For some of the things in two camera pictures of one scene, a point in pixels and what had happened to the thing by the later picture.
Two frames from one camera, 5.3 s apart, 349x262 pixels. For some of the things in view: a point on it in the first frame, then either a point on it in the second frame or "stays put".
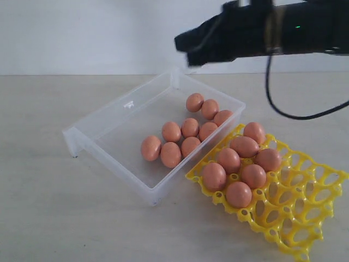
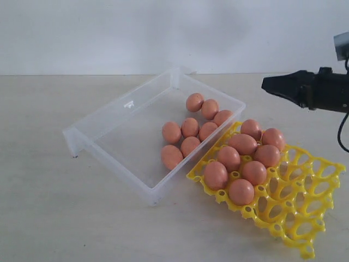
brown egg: [214, 177] stays put
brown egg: [171, 132] stays put
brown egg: [229, 159] stays put
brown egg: [151, 148] to [274, 137]
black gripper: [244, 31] to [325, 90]
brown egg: [188, 145] stays put
